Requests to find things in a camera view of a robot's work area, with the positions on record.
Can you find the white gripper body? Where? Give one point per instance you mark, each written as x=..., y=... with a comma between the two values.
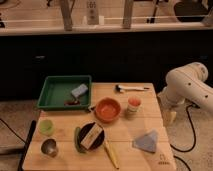
x=168, y=114

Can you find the light blue towel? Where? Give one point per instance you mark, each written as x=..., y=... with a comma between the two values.
x=146, y=142

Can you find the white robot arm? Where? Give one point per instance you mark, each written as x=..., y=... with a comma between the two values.
x=185, y=83

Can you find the red bowl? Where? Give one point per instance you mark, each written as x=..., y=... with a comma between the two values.
x=107, y=110

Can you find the orange lidded jar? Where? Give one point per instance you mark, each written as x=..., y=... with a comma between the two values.
x=133, y=106

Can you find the yellow banana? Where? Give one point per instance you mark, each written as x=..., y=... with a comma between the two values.
x=111, y=154

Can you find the black plate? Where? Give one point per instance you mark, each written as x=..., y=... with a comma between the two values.
x=98, y=142

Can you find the wooden block on plate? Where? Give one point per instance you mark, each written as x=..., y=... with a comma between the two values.
x=89, y=134

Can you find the blue sponge block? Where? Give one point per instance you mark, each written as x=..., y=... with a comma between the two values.
x=80, y=90

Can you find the brown object in tray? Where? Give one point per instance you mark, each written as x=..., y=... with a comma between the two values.
x=71, y=102

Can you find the green plastic tray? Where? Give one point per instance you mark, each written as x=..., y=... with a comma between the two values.
x=57, y=89

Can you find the green plastic cup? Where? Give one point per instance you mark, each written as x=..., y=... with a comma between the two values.
x=46, y=127

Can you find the metal cup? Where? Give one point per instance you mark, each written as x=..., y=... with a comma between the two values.
x=49, y=147

